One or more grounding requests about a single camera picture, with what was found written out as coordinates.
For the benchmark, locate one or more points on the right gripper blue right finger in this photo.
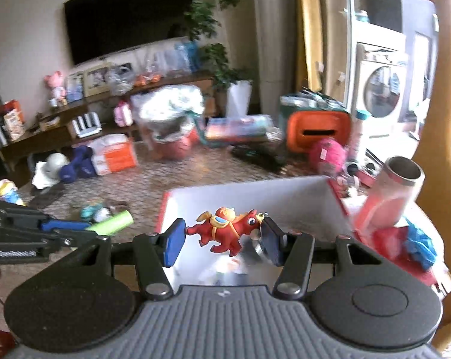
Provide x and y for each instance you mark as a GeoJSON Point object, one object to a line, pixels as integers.
{"type": "Point", "coordinates": [274, 241]}

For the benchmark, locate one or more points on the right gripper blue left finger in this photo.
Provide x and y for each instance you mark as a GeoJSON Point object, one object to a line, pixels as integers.
{"type": "Point", "coordinates": [172, 241]}

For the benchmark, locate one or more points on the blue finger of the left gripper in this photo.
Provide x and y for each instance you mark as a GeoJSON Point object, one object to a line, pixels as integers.
{"type": "Point", "coordinates": [50, 225]}

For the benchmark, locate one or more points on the red horse toy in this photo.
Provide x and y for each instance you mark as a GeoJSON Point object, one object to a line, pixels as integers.
{"type": "Point", "coordinates": [225, 228]}

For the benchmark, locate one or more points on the green cylinder tube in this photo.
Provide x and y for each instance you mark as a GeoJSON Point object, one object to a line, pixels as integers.
{"type": "Point", "coordinates": [112, 225]}

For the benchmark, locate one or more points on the white blue can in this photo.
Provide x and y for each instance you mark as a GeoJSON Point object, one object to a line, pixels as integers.
{"type": "Point", "coordinates": [9, 192]}

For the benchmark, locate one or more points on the white helmet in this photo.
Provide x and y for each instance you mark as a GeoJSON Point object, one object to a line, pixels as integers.
{"type": "Point", "coordinates": [47, 172]}

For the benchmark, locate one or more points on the white cardboard box red outside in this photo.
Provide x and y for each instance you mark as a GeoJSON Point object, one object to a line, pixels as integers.
{"type": "Point", "coordinates": [298, 204]}

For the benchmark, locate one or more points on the dark blue dumbbell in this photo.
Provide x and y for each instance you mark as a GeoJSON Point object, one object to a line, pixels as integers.
{"type": "Point", "coordinates": [81, 165]}

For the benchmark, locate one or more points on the black remote control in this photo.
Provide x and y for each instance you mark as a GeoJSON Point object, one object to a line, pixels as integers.
{"type": "Point", "coordinates": [259, 156]}

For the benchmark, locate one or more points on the orange white carton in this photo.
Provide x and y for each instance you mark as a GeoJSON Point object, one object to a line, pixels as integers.
{"type": "Point", "coordinates": [112, 153]}

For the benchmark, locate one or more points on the pink fluffy ball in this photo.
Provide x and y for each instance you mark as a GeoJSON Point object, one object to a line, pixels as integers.
{"type": "Point", "coordinates": [327, 157]}

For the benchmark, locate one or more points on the orange snack box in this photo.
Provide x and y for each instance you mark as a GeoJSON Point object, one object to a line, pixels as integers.
{"type": "Point", "coordinates": [13, 119]}

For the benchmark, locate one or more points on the clear plastic storage case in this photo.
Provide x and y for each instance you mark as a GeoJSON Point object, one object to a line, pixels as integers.
{"type": "Point", "coordinates": [235, 130]}

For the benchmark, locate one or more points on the wooden tv cabinet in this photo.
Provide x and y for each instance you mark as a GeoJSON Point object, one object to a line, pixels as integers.
{"type": "Point", "coordinates": [92, 117]}

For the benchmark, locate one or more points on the pink steel tumbler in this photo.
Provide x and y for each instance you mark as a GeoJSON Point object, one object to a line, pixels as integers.
{"type": "Point", "coordinates": [397, 184]}

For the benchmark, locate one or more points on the orange green tissue box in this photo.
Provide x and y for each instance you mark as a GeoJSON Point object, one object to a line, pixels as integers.
{"type": "Point", "coordinates": [306, 118]}

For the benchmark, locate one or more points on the white milk bottle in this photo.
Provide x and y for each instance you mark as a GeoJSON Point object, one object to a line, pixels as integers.
{"type": "Point", "coordinates": [359, 136]}

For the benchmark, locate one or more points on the pink toy figure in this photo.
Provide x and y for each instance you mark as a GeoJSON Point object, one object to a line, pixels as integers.
{"type": "Point", "coordinates": [55, 83]}

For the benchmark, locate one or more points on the white plastic bag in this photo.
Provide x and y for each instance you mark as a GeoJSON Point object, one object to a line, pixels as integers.
{"type": "Point", "coordinates": [167, 106]}

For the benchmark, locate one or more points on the blue plastic bag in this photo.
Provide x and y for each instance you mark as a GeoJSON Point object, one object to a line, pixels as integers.
{"type": "Point", "coordinates": [420, 246]}

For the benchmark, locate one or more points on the white plant pot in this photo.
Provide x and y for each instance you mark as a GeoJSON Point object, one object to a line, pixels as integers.
{"type": "Point", "coordinates": [238, 98]}

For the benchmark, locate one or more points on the framed photo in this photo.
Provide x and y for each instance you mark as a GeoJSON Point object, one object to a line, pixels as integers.
{"type": "Point", "coordinates": [94, 80]}

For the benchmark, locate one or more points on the washing machine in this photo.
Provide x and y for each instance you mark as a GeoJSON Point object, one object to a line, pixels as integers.
{"type": "Point", "coordinates": [380, 78]}

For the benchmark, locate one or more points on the green potted plant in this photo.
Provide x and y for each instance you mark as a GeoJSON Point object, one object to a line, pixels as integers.
{"type": "Point", "coordinates": [206, 28]}

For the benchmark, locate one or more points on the black wall television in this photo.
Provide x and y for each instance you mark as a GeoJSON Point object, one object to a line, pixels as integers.
{"type": "Point", "coordinates": [96, 28]}

